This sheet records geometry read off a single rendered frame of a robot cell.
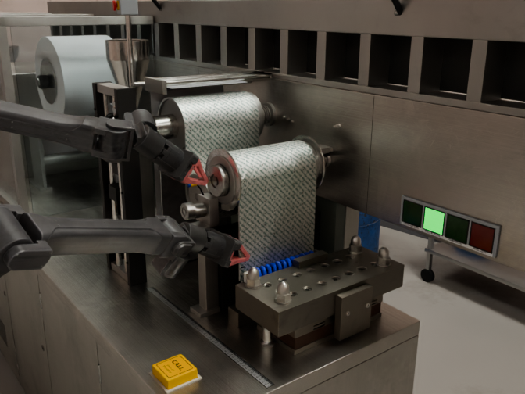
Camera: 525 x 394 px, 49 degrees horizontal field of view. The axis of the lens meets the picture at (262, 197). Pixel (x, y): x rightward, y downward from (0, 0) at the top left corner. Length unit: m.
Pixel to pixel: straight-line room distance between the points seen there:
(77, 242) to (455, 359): 2.36
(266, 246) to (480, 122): 0.56
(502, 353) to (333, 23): 2.15
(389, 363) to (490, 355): 1.73
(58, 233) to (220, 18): 1.11
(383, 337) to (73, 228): 0.77
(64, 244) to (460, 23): 0.86
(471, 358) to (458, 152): 1.96
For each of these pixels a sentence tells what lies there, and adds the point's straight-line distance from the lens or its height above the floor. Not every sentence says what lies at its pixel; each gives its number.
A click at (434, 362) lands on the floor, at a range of 3.05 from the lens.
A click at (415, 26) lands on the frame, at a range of 1.34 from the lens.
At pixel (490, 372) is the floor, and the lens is 3.06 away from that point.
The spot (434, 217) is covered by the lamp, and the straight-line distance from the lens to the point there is 1.34.
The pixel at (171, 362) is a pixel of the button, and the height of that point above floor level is 0.92.
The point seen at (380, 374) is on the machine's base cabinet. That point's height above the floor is 0.80.
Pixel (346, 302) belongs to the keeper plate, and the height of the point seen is 1.00.
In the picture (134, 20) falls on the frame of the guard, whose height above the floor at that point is 1.58.
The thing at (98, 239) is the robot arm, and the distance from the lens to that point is 1.04.
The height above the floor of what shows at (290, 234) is 1.10.
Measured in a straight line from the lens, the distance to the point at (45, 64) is 2.17.
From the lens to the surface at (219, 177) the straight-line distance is 1.33.
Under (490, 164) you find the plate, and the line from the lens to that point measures 1.25.
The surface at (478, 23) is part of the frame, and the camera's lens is 1.25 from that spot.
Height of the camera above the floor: 1.63
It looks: 18 degrees down
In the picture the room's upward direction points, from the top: straight up
